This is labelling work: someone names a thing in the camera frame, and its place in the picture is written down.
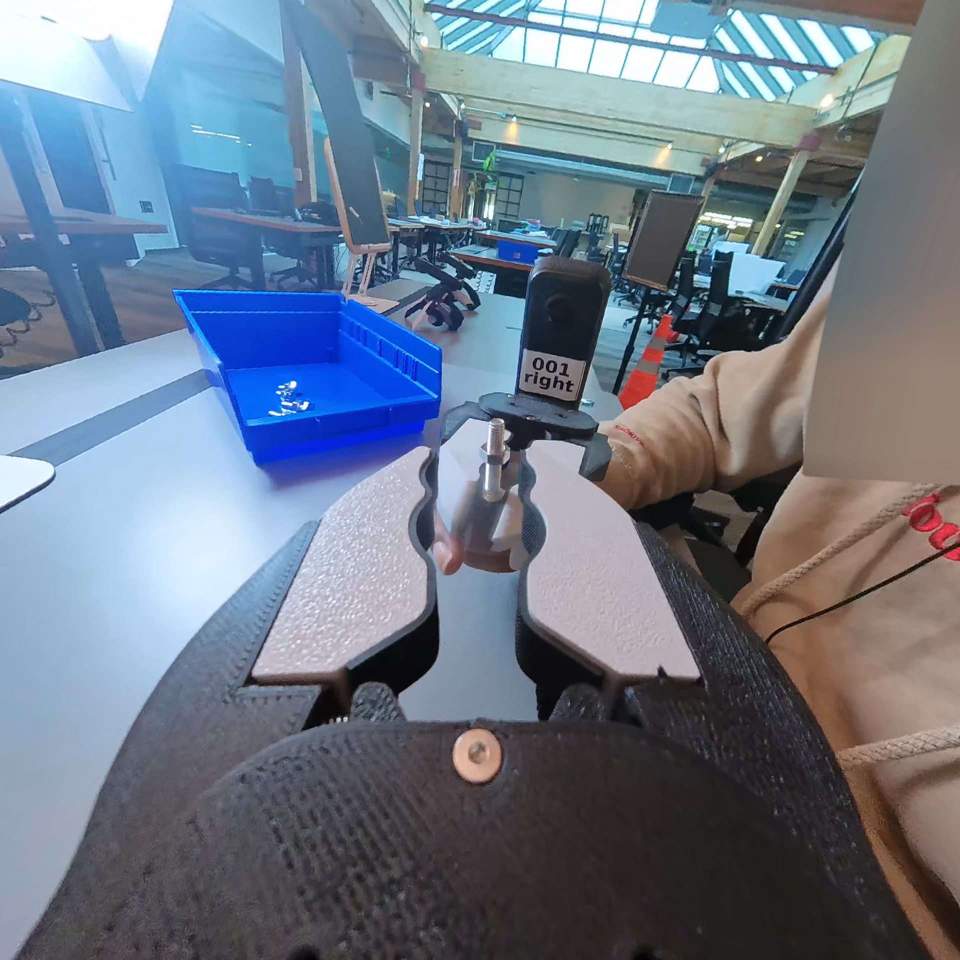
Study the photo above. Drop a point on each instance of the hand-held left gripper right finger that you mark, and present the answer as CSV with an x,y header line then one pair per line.
x,y
612,585

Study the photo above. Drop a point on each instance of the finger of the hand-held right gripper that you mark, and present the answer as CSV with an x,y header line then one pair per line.
x,y
480,537

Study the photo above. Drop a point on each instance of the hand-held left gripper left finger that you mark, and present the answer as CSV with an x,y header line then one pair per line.
x,y
342,585

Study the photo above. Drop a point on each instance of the thin steel screw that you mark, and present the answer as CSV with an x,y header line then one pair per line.
x,y
492,450

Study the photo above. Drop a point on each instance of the blue plastic bin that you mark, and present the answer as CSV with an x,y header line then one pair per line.
x,y
519,251
360,405

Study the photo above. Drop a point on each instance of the person's right forearm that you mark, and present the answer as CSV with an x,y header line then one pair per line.
x,y
720,420

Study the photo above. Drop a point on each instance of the orange traffic cone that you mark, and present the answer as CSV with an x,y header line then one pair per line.
x,y
648,368

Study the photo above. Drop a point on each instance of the black office chair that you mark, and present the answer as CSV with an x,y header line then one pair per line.
x,y
720,540

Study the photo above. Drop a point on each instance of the black panel on tripod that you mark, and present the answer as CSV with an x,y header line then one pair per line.
x,y
663,240

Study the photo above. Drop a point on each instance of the wooden poster stand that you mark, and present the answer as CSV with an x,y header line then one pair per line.
x,y
353,135

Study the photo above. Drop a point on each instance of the person's torso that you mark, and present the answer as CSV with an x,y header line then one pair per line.
x,y
885,705

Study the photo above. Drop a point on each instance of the white document stand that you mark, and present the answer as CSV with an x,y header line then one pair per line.
x,y
18,480

